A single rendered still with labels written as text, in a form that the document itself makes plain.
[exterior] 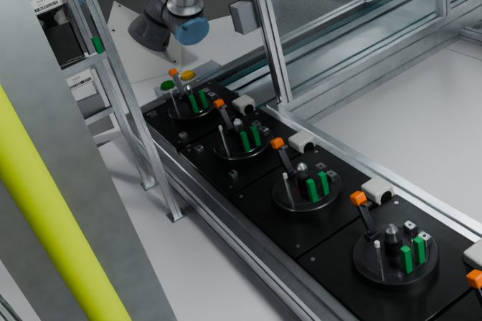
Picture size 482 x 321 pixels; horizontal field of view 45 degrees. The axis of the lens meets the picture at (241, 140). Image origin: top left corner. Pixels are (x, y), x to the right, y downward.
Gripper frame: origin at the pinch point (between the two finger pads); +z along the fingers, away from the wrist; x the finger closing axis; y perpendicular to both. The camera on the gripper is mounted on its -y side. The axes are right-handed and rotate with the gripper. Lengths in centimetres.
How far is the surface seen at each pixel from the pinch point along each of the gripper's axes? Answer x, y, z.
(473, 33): -107, 47, 12
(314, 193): -41, 5, 58
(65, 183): -25, -80, 91
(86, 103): -2.9, 3.8, 18.3
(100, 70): -8.1, 2.6, 11.8
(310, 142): -46, 17, 41
